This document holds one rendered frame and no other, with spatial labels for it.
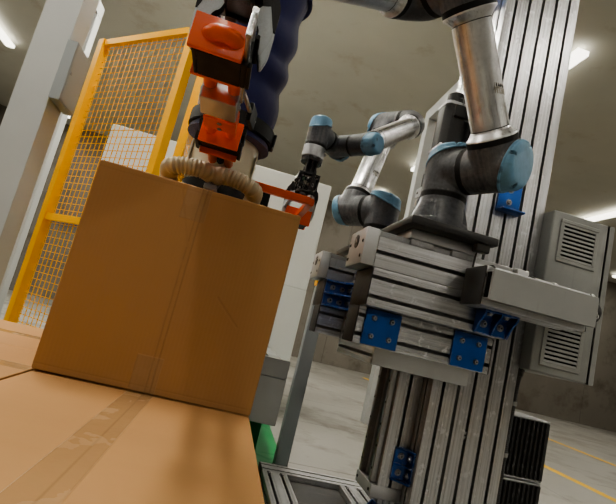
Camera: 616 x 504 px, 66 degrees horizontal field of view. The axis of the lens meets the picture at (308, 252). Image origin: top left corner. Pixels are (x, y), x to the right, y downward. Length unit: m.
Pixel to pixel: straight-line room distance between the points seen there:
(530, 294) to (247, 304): 0.61
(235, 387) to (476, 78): 0.83
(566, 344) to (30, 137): 2.30
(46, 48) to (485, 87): 2.09
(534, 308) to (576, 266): 0.44
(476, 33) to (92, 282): 0.93
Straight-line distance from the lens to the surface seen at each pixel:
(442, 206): 1.20
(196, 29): 0.69
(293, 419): 2.21
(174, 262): 0.93
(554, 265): 1.52
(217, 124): 0.93
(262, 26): 0.74
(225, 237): 0.93
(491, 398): 1.47
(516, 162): 1.16
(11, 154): 2.56
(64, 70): 2.61
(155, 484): 0.55
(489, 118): 1.17
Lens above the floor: 0.73
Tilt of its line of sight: 9 degrees up
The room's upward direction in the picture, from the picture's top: 14 degrees clockwise
